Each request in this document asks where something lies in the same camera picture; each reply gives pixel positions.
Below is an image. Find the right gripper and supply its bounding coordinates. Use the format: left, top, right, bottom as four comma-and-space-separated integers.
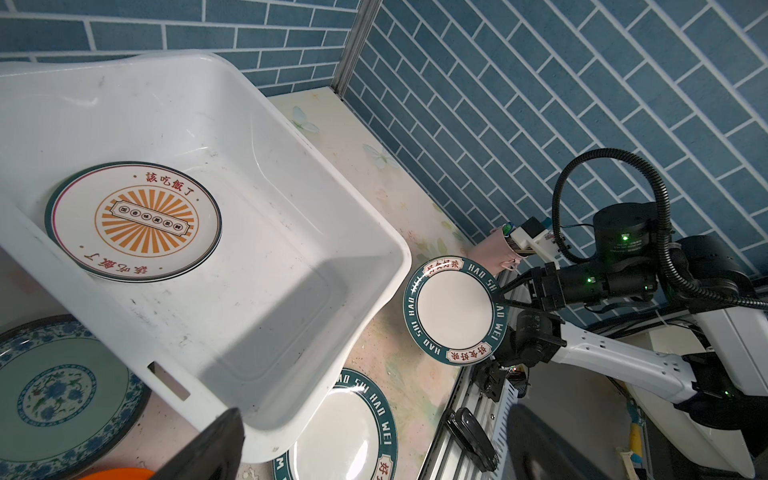
491, 257, 659, 324

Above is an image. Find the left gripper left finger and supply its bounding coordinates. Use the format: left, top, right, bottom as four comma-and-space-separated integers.
151, 408, 245, 480

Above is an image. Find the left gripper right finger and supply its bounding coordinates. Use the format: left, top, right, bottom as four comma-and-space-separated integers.
506, 404, 608, 480

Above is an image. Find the green rimmed white plate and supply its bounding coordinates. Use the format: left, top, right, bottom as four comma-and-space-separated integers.
272, 368, 398, 480
402, 255, 508, 366

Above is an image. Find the orange sunburst plate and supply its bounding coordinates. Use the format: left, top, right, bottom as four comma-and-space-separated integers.
45, 162, 223, 283

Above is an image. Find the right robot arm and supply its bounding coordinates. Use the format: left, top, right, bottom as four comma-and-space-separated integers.
504, 203, 767, 478

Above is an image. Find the white plastic bin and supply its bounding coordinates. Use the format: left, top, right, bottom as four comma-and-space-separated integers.
1, 52, 411, 463

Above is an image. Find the pink pen cup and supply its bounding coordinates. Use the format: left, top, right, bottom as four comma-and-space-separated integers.
468, 223, 524, 276

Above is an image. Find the black handheld device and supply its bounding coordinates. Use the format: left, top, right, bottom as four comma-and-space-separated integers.
445, 407, 499, 472

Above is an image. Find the orange plastic plate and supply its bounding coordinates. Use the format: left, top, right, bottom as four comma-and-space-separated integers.
79, 467, 154, 480

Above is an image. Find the green blue floral plate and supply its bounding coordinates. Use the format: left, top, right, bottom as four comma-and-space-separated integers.
1, 315, 151, 479

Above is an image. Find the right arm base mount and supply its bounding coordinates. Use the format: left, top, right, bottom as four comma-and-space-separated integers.
472, 359, 529, 402

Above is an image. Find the aluminium rail frame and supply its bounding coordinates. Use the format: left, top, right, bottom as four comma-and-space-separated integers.
416, 269, 541, 480

